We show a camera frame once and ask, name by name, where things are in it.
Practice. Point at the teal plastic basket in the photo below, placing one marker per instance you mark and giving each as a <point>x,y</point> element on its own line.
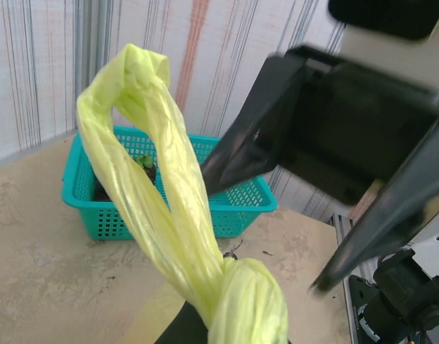
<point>234,215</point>

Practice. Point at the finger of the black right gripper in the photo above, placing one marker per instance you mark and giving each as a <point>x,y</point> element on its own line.
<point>395,222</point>
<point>251,143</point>

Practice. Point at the dark fake mangosteen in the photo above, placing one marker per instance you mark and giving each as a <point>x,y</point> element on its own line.
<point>147,170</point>
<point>101,193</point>

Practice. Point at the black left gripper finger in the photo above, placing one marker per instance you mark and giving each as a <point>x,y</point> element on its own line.
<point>183,326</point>

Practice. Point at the yellow plastic bag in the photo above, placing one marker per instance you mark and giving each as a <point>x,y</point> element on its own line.
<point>183,229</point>

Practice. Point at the aluminium mounting rail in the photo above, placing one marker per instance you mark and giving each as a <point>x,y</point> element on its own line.
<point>343,243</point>

